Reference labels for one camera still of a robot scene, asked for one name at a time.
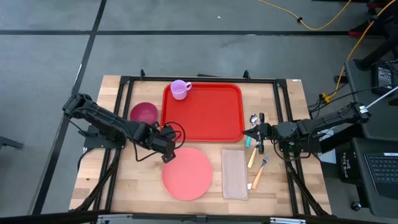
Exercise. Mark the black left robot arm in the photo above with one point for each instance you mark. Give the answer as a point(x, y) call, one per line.
point(105, 119)

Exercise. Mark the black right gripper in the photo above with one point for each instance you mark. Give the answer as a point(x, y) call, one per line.
point(267, 133)

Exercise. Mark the black power adapter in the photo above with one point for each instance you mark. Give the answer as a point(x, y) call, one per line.
point(384, 77)

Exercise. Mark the black laptop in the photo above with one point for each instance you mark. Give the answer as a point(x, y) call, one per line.
point(384, 171)

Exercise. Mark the pink round plate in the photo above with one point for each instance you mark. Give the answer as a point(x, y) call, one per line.
point(188, 174)

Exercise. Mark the red floor object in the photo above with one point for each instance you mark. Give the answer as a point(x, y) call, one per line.
point(359, 32)

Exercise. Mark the black aluminium table frame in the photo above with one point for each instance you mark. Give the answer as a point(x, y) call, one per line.
point(202, 79)

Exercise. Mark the black caster wheel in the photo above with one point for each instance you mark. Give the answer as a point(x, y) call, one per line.
point(356, 206)

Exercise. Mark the magenta plastic bowl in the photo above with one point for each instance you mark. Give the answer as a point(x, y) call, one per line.
point(144, 113)

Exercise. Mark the lilac plastic mug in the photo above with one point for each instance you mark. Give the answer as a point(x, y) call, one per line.
point(178, 90)

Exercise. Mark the black stand leg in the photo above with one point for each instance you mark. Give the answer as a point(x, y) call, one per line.
point(377, 53)

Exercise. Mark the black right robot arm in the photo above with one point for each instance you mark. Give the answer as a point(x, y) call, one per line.
point(326, 119)

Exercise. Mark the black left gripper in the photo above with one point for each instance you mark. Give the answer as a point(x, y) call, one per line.
point(158, 141)

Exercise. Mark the black chair leg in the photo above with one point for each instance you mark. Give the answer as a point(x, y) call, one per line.
point(11, 143)

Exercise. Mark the beige napkin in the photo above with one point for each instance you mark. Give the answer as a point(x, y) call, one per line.
point(234, 174)

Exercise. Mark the grey metal bar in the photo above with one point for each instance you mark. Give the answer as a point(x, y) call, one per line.
point(202, 218)

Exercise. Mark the white paper sheet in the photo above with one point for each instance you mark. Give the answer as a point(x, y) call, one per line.
point(328, 157)

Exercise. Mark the dark grey side desk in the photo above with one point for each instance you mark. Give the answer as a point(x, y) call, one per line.
point(382, 124)

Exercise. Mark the black tote bag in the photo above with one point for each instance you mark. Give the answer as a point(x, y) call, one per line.
point(346, 165)

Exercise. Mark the red plastic tray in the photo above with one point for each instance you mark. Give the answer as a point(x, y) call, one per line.
point(211, 115)

